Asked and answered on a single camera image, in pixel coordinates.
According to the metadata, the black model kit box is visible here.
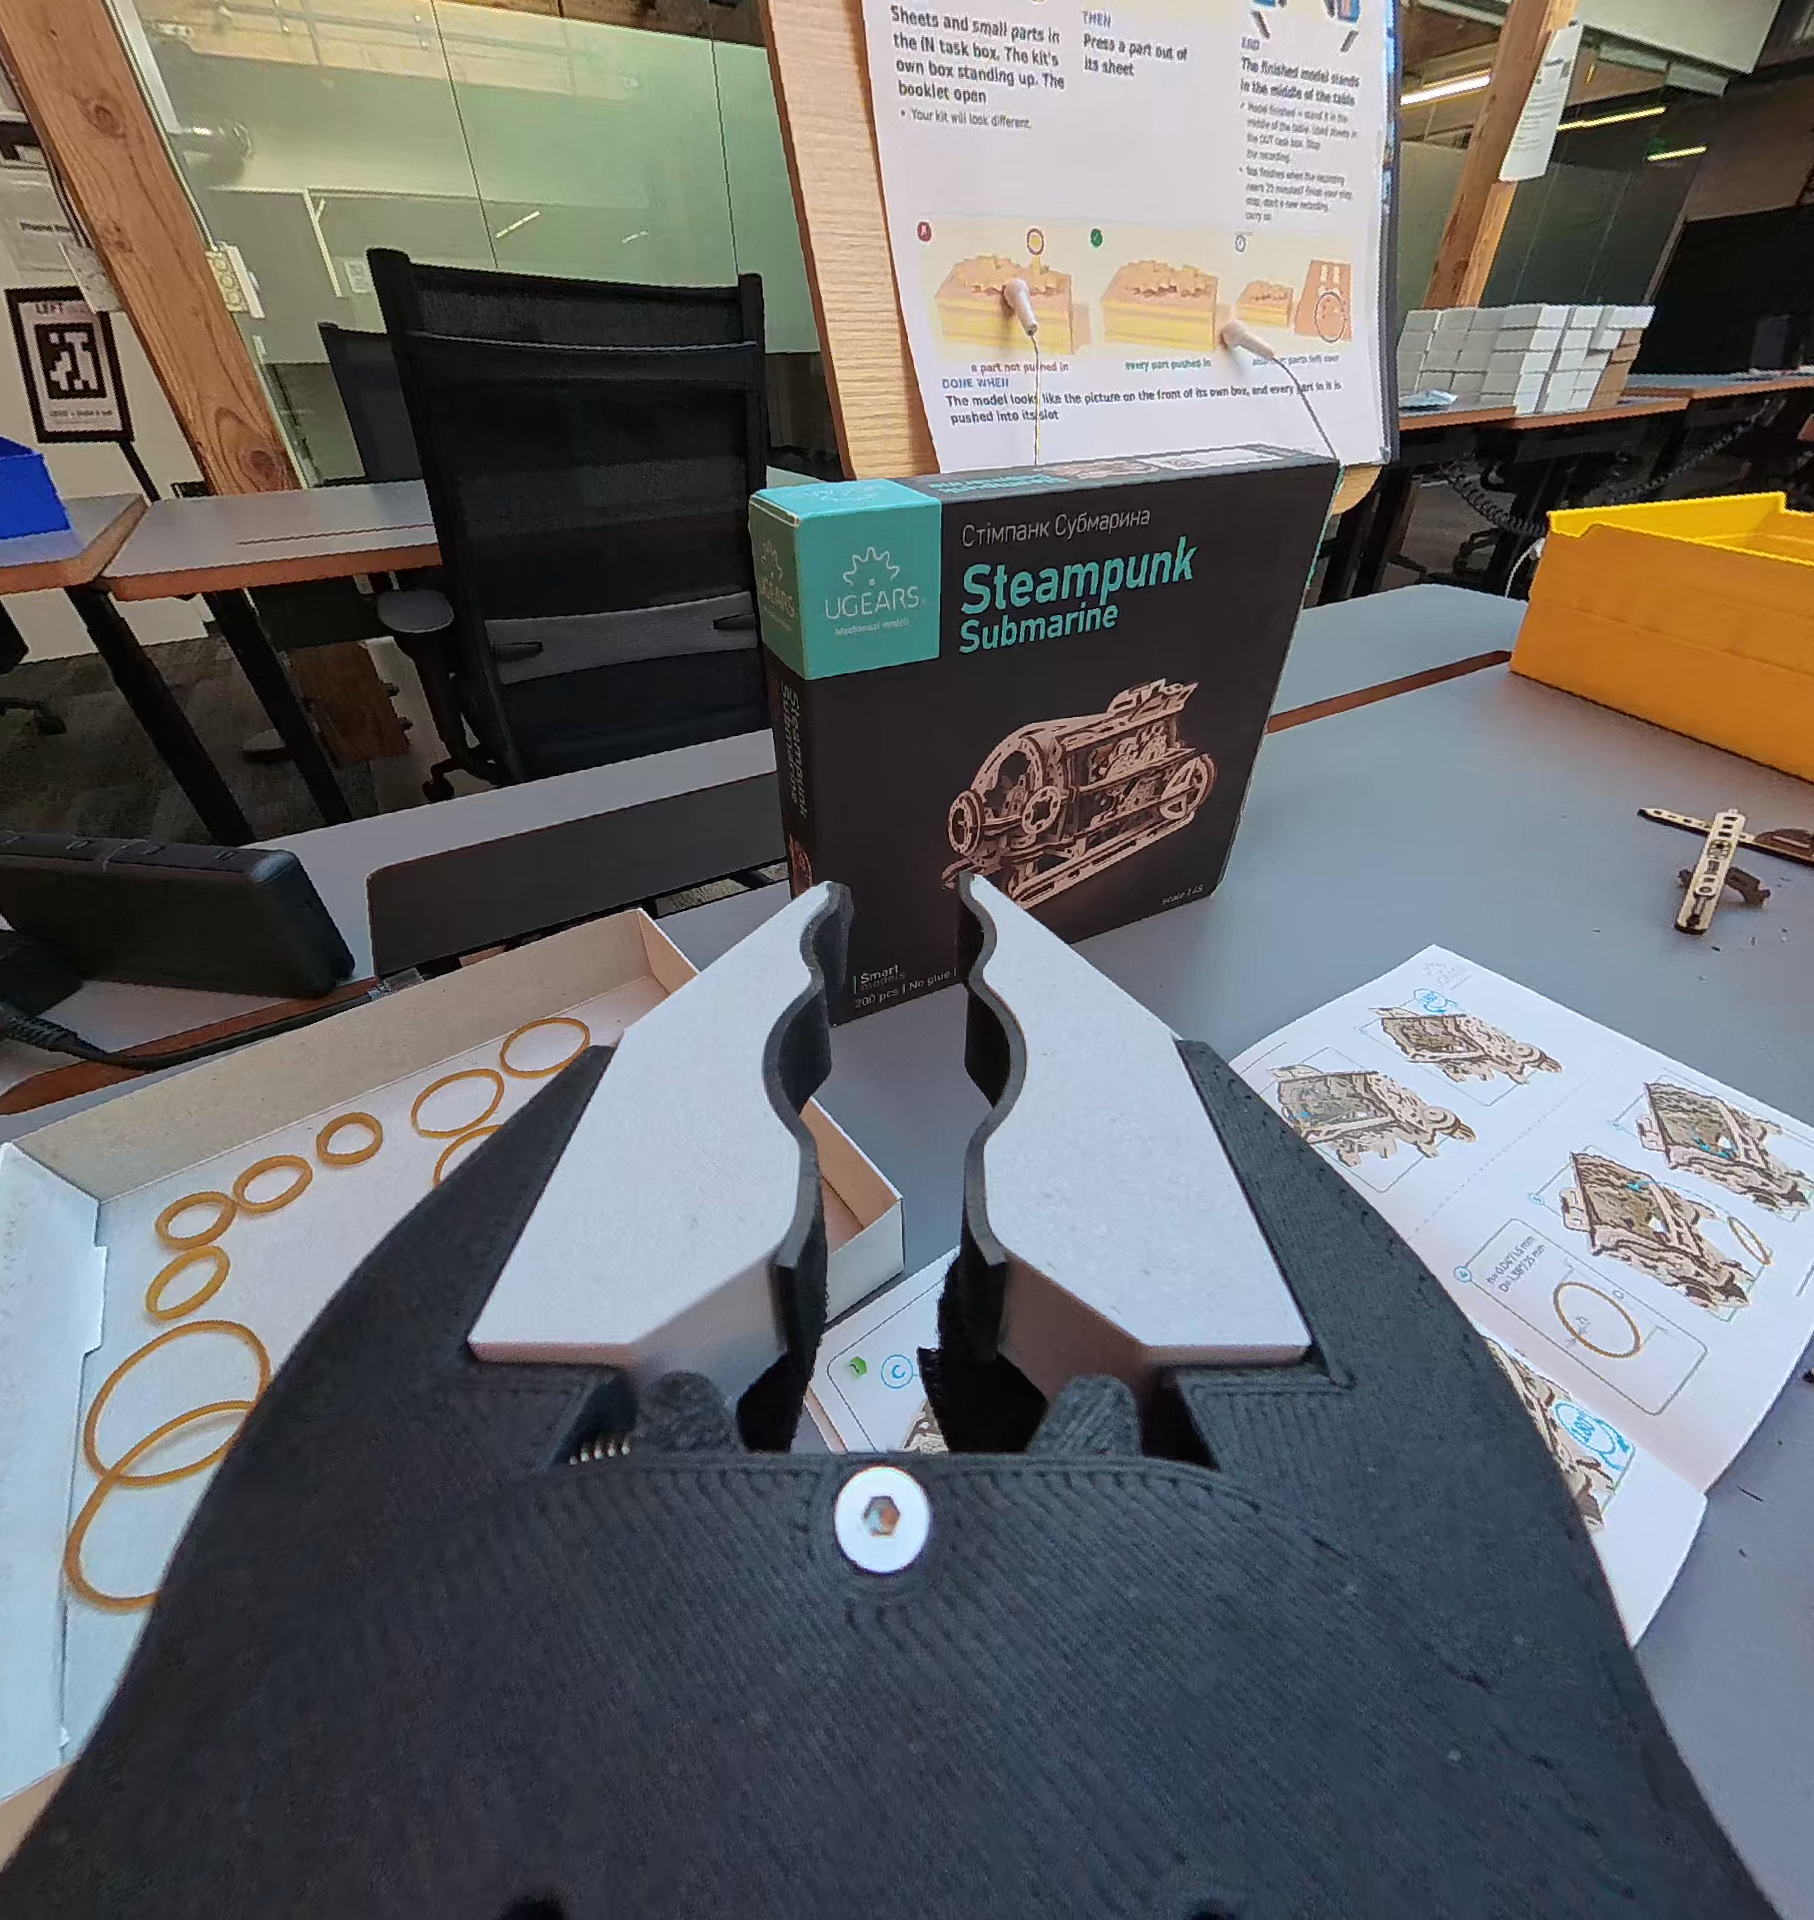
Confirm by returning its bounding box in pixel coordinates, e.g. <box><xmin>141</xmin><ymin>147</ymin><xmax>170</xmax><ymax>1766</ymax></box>
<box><xmin>748</xmin><ymin>452</ymin><xmax>1346</xmax><ymax>1026</ymax></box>

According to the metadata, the stack of white boxes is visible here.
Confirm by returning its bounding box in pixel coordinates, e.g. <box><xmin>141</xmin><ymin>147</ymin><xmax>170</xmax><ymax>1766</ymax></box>
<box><xmin>1399</xmin><ymin>302</ymin><xmax>1658</xmax><ymax>415</ymax></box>

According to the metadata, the black and white marker sign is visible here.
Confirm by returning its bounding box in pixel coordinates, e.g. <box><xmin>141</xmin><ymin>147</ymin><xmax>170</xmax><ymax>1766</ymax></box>
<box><xmin>9</xmin><ymin>285</ymin><xmax>136</xmax><ymax>442</ymax></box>

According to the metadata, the grey desk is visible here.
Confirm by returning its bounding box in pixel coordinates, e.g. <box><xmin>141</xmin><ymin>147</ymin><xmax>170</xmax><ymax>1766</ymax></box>
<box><xmin>0</xmin><ymin>583</ymin><xmax>1814</xmax><ymax>1920</ymax></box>

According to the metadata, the thin wooden model strip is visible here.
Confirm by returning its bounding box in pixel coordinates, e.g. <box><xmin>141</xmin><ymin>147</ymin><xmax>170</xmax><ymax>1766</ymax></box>
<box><xmin>1638</xmin><ymin>806</ymin><xmax>1814</xmax><ymax>880</ymax></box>

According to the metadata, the black power strip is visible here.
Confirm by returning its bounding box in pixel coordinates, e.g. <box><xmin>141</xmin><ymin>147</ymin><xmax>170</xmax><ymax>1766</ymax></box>
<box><xmin>0</xmin><ymin>828</ymin><xmax>358</xmax><ymax>1000</ymax></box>

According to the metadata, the white paper notice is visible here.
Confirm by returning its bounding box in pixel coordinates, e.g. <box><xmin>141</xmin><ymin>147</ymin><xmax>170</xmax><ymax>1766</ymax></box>
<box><xmin>1497</xmin><ymin>17</ymin><xmax>1583</xmax><ymax>183</ymax></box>

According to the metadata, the wooden post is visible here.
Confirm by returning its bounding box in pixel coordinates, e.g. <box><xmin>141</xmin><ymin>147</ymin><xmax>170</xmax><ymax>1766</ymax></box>
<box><xmin>1425</xmin><ymin>0</ymin><xmax>1583</xmax><ymax>307</ymax></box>

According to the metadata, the group of tan rubber bands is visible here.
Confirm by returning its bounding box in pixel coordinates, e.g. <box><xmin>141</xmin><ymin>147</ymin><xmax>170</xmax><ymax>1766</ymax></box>
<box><xmin>66</xmin><ymin>1015</ymin><xmax>593</xmax><ymax>1613</ymax></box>

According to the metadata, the long wood-edged table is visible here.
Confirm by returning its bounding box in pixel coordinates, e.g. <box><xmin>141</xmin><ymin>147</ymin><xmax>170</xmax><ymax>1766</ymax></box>
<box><xmin>1395</xmin><ymin>367</ymin><xmax>1814</xmax><ymax>593</ymax></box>

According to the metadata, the white cardboard tray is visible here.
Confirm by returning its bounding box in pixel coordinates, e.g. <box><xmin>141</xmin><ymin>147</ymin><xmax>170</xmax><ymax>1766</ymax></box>
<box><xmin>0</xmin><ymin>907</ymin><xmax>910</xmax><ymax>1848</ymax></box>

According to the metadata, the dark office chair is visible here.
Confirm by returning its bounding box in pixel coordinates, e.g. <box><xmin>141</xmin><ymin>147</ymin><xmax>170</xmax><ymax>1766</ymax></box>
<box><xmin>319</xmin><ymin>320</ymin><xmax>421</xmax><ymax>481</ymax></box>

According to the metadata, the white instruction poster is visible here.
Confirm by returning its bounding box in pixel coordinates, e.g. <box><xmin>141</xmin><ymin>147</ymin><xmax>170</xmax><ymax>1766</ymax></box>
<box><xmin>863</xmin><ymin>0</ymin><xmax>1398</xmax><ymax>469</ymax></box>

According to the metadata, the slanted wooden beam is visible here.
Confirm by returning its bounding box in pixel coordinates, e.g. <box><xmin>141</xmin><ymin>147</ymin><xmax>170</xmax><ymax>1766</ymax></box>
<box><xmin>0</xmin><ymin>0</ymin><xmax>415</xmax><ymax>767</ymax></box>

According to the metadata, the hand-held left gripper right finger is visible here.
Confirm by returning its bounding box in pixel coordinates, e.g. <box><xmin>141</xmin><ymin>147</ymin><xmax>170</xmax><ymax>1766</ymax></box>
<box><xmin>929</xmin><ymin>873</ymin><xmax>1318</xmax><ymax>1452</ymax></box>

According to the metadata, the yellow plastic bin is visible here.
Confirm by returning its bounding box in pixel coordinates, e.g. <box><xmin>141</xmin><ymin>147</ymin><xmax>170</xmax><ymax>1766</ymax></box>
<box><xmin>1511</xmin><ymin>491</ymin><xmax>1814</xmax><ymax>803</ymax></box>

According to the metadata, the illustrated instruction booklet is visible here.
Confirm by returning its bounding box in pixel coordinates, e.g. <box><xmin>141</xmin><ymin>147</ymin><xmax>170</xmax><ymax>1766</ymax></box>
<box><xmin>810</xmin><ymin>945</ymin><xmax>1814</xmax><ymax>1643</ymax></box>

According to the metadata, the grey office table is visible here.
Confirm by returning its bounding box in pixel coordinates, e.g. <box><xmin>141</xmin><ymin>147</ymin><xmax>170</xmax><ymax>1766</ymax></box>
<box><xmin>0</xmin><ymin>491</ymin><xmax>258</xmax><ymax>844</ymax></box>
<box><xmin>96</xmin><ymin>479</ymin><xmax>446</xmax><ymax>783</ymax></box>

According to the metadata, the wooden poster board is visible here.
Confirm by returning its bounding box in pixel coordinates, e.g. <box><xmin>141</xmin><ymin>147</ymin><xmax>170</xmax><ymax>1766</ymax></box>
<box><xmin>757</xmin><ymin>0</ymin><xmax>1405</xmax><ymax>518</ymax></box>

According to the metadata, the black mesh office chair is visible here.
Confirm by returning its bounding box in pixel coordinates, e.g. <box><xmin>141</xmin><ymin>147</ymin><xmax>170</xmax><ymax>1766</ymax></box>
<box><xmin>369</xmin><ymin>246</ymin><xmax>775</xmax><ymax>789</ymax></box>

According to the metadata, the black coiled cable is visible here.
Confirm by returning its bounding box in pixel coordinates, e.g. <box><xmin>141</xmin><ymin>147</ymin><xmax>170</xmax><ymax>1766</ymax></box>
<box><xmin>1440</xmin><ymin>455</ymin><xmax>1539</xmax><ymax>577</ymax></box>

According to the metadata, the blue plastic bin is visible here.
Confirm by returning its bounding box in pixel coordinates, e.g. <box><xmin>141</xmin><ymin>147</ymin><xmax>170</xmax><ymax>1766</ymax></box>
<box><xmin>0</xmin><ymin>424</ymin><xmax>73</xmax><ymax>548</ymax></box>

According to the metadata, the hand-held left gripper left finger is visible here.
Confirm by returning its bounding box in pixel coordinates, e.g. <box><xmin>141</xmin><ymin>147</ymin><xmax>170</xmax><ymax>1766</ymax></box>
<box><xmin>466</xmin><ymin>880</ymin><xmax>859</xmax><ymax>1452</ymax></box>

